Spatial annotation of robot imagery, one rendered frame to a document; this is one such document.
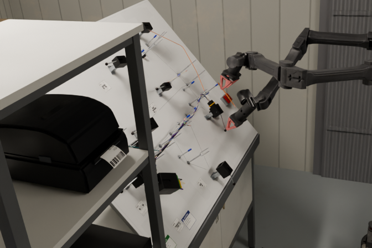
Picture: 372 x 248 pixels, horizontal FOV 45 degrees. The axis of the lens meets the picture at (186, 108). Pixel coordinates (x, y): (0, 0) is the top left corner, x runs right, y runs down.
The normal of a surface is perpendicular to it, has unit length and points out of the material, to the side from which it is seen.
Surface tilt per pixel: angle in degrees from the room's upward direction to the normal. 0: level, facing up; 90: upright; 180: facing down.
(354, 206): 0
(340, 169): 90
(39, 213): 0
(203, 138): 50
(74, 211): 0
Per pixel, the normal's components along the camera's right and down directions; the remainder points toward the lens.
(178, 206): 0.65, -0.50
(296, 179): -0.08, -0.90
